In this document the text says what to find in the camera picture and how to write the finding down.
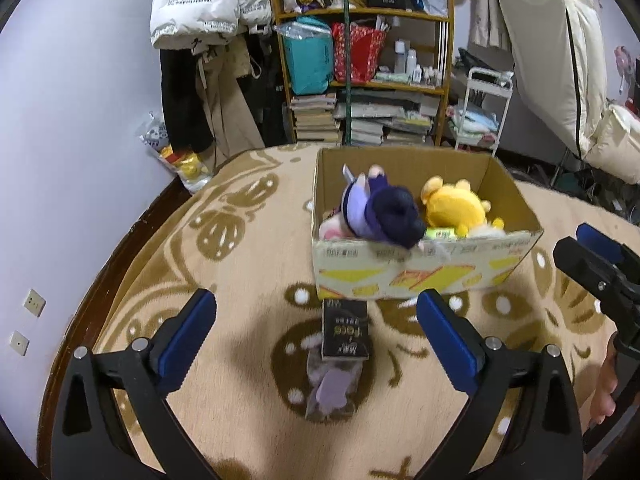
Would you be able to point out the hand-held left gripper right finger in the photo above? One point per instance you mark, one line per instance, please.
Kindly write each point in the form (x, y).
(447, 342)

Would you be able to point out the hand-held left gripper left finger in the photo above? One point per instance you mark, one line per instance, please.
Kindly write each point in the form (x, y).
(185, 342)

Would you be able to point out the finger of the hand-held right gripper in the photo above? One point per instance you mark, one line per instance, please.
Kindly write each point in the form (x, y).
(585, 270)
(597, 242)

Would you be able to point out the black tissue packet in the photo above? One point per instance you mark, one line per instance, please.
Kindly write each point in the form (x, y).
(345, 330)

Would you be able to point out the small white plush toy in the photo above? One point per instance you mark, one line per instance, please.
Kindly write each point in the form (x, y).
(487, 230)

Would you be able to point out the green tissue packet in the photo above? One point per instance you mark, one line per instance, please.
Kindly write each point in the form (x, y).
(440, 233)

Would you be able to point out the cardboard box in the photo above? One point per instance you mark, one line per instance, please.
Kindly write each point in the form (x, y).
(360, 260)

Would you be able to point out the purple pouch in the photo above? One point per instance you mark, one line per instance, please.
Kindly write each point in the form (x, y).
(332, 390)

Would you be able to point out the yellow dog plush toy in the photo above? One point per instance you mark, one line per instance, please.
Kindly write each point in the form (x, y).
(450, 207)

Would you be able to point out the purple plush doll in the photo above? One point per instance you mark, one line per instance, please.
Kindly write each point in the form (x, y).
(385, 210)

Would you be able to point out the pink plush toy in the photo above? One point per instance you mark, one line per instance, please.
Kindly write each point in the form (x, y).
(332, 227)

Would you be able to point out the person's right hand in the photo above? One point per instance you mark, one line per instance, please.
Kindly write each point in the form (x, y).
(604, 385)

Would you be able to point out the white metal cart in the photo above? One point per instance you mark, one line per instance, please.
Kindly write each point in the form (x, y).
(475, 120)

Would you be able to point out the plastic bag of toys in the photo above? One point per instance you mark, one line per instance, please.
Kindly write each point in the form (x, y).
(185, 165)

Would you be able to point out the pink fan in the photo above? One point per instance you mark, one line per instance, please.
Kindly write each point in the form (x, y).
(625, 62)

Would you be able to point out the black item on cart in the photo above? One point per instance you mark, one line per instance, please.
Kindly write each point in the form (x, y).
(480, 67)

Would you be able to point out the white recliner chair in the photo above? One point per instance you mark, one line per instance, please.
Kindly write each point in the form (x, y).
(540, 35)

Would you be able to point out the pile of books and magazines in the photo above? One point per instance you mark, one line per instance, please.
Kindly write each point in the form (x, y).
(390, 120)

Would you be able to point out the beige hanging coat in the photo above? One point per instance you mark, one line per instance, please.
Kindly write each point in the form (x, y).
(230, 110)

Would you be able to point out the black hanging coat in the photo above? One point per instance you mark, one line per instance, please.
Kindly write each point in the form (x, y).
(182, 105)

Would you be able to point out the group of white bottles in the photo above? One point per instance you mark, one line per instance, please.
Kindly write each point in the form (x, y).
(412, 65)

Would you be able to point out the stack of old books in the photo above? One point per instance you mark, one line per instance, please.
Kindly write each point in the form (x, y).
(315, 117)

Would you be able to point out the dark hanging garment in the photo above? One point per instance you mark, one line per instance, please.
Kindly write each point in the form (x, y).
(270, 95)

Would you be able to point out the pale floral curtain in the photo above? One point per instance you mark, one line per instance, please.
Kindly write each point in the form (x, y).
(480, 5)

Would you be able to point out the red patterned bag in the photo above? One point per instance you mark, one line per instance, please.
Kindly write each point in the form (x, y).
(362, 55)

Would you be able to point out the green pole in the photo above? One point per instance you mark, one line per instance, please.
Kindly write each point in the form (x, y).
(346, 60)

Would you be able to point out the wooden shelf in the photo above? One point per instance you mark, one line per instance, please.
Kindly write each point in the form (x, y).
(400, 14)

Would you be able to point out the teal bag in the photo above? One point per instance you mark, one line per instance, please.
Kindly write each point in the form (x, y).
(310, 60)

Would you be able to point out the white puffer jacket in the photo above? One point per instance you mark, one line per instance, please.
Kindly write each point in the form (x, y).
(200, 0)

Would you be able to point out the white wall socket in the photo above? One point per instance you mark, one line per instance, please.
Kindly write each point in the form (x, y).
(35, 302)
(19, 343)

